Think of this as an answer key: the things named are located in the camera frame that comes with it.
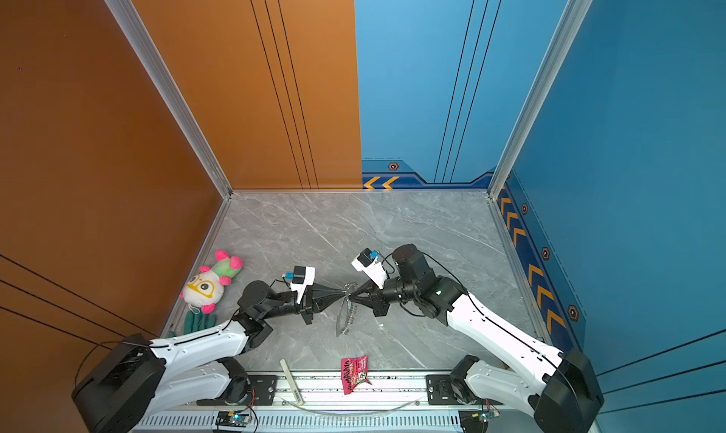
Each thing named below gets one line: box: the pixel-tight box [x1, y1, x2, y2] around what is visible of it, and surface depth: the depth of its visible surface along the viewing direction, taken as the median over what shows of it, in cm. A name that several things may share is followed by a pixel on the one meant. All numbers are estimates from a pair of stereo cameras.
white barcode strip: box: [278, 358, 305, 407], surface depth 77 cm
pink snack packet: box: [340, 354, 373, 396], surface depth 77 cm
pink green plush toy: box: [179, 249, 243, 315], surface depth 88 cm
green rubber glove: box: [167, 310, 218, 339], surface depth 86 cm
